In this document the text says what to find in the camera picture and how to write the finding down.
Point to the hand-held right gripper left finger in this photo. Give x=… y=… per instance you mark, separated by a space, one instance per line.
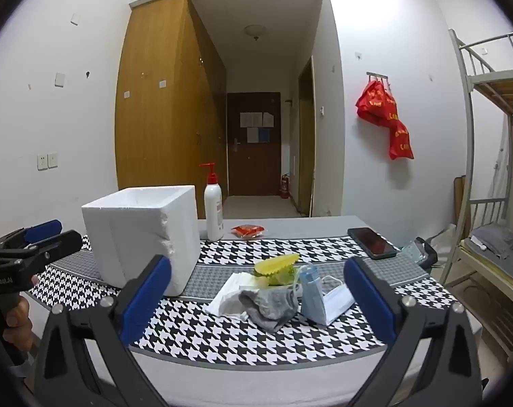
x=148 y=301

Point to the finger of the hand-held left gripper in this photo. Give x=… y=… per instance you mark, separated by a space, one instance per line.
x=42 y=229
x=57 y=246

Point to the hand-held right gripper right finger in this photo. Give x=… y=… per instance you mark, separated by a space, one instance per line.
x=369 y=301

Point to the white foam box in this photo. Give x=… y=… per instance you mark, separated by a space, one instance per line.
x=129 y=246

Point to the yellow foam fruit net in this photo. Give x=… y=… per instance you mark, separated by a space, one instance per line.
x=275 y=265

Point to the person's left hand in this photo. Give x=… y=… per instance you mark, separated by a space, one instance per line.
x=18 y=322

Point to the pale blue face mask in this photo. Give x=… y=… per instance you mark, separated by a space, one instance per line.
x=335 y=301

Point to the black smartphone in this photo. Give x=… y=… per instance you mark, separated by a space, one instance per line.
x=372 y=243

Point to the houndstooth tablecloth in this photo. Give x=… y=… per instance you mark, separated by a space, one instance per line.
x=222 y=339

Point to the grey sock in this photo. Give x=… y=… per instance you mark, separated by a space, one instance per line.
x=269 y=309

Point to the white pump bottle red cap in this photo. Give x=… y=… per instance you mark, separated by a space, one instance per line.
x=214 y=212

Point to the red snack packet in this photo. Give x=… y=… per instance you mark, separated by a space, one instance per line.
x=248 y=231

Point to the brown wooden board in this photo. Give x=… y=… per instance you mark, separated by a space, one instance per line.
x=459 y=199

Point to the grey folded blanket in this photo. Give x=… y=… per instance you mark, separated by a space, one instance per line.
x=494 y=239

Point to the red fire extinguisher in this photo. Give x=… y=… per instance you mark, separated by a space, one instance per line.
x=285 y=187

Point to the wooden wardrobe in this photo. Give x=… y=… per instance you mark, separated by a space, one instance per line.
x=154 y=114

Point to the red plastic bag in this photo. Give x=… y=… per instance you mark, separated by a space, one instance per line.
x=400 y=142
x=375 y=104

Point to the dark brown entrance door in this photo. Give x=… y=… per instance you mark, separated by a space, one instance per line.
x=250 y=165

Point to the white hanging cloth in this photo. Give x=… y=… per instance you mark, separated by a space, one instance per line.
x=502 y=165

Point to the white paper notice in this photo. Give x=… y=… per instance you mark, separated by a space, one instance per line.
x=252 y=135
x=251 y=119
x=268 y=119

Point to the blue paper notice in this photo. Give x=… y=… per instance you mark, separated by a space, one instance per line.
x=264 y=135

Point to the metal bunk bed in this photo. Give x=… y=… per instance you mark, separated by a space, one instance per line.
x=500 y=89

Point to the round ceiling lamp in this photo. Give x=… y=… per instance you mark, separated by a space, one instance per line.
x=255 y=31

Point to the white wall socket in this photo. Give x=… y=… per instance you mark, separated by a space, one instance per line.
x=53 y=160
x=42 y=162

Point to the white wall switch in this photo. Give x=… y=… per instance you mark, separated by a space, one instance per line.
x=59 y=79

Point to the white wall plate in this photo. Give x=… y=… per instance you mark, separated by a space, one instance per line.
x=74 y=18

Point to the metal wall hook rack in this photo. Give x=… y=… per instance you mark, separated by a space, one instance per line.
x=377 y=75

